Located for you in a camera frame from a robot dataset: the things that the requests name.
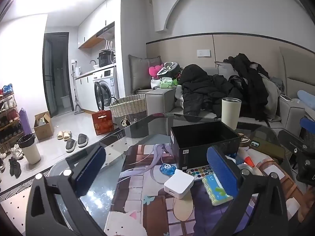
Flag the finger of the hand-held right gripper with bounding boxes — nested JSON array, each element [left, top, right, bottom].
[[278, 128, 308, 153], [299, 116, 315, 138]]

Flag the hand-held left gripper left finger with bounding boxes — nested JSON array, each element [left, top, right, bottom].
[[25, 145, 107, 236]]

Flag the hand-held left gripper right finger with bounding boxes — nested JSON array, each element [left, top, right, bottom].
[[206, 146, 289, 236]]

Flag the green and blue sponge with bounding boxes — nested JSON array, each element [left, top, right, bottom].
[[202, 173, 234, 206]]

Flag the remote with coloured buttons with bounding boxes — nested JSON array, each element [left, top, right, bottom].
[[185, 165, 213, 182]]

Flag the silver round cap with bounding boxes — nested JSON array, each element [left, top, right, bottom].
[[238, 164, 255, 176]]

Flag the white tube with orange tip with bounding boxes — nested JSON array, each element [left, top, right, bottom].
[[240, 147, 259, 169]]

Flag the black cardboard box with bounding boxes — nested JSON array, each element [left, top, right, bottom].
[[170, 121, 242, 171]]

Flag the white power adapter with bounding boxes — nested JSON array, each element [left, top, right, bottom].
[[164, 169, 195, 199]]

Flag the blue plastic toy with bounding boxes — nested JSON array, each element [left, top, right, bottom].
[[159, 163, 176, 176]]

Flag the phone in olive case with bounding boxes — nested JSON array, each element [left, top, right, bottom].
[[250, 136, 287, 164]]

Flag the light blue pillow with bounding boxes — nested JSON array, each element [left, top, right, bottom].
[[297, 90, 315, 109]]

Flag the grey slipper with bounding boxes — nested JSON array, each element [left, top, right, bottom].
[[65, 138, 77, 153], [78, 133, 88, 148]]

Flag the grey garment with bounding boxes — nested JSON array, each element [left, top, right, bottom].
[[261, 74, 282, 122]]

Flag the red gift bag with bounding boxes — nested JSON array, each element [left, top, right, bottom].
[[92, 110, 114, 136]]

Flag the white tumbler cup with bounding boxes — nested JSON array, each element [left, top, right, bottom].
[[221, 98, 242, 130]]

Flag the brown cardboard box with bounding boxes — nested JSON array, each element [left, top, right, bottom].
[[34, 111, 54, 141]]

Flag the white trash bin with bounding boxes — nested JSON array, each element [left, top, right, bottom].
[[18, 133, 41, 165]]

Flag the black coat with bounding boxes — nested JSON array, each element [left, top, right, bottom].
[[223, 53, 270, 121]]

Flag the wicker basket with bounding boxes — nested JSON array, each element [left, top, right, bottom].
[[109, 95, 147, 126]]

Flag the pair of black shoes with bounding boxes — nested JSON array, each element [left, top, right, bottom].
[[8, 157, 22, 179]]

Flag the pair of white sneakers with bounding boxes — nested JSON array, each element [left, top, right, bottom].
[[10, 144, 24, 160]]

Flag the white kitchen counter cabinet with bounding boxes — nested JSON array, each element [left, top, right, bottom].
[[75, 70, 95, 112]]

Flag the mop with stand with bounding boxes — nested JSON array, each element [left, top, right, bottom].
[[71, 65, 83, 115]]

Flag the purple yoga mat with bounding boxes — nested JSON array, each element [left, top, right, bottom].
[[19, 108, 32, 137]]

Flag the patterned floor rug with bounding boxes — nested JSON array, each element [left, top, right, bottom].
[[0, 170, 57, 236]]

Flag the white washing machine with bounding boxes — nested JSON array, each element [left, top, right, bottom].
[[92, 67, 120, 111]]

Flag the black puffer jacket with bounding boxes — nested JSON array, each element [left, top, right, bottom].
[[176, 64, 243, 118]]

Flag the grey sofa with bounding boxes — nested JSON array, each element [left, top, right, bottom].
[[145, 47, 315, 138]]

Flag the shoe rack with shoes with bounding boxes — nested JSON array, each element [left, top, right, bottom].
[[0, 84, 25, 155]]

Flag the dark glass door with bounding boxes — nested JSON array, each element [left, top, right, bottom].
[[43, 32, 74, 117]]

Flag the green and white pouch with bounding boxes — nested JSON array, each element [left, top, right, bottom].
[[159, 77, 178, 89]]

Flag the grey cushion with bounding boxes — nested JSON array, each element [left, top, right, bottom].
[[128, 54, 163, 94]]

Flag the black kitchen appliance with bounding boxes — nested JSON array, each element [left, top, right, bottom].
[[98, 51, 112, 67]]

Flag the black and white helmet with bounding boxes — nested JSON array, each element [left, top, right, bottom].
[[157, 61, 181, 77]]

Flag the pink plush toy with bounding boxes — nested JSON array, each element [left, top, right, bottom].
[[148, 64, 164, 77]]

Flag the white router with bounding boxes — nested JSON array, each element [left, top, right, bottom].
[[105, 40, 116, 54]]

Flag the white wall cabinets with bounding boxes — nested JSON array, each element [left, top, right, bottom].
[[77, 0, 116, 50]]

